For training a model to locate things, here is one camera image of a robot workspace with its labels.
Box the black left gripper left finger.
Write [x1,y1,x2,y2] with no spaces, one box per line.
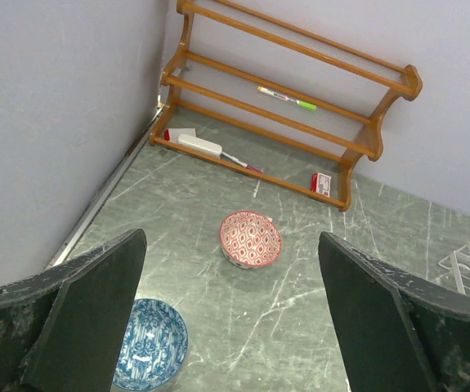
[0,229,147,391]

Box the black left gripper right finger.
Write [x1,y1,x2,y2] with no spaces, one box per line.
[318,232,470,391]

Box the wooden shelf rack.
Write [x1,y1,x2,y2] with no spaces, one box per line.
[149,1,423,211]

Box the blue swirl pattern bowl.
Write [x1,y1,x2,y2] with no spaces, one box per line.
[113,298,189,391]

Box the red white small box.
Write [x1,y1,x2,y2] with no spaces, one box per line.
[311,172,332,197]

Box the red drop pattern bowl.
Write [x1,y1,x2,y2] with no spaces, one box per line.
[219,211,283,270]

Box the pink white marker pen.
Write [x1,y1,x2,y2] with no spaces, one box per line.
[221,151,262,173]

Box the white eraser block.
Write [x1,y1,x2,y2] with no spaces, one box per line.
[177,134,222,158]

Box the green white marker pen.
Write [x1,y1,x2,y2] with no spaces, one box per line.
[257,86,317,111]

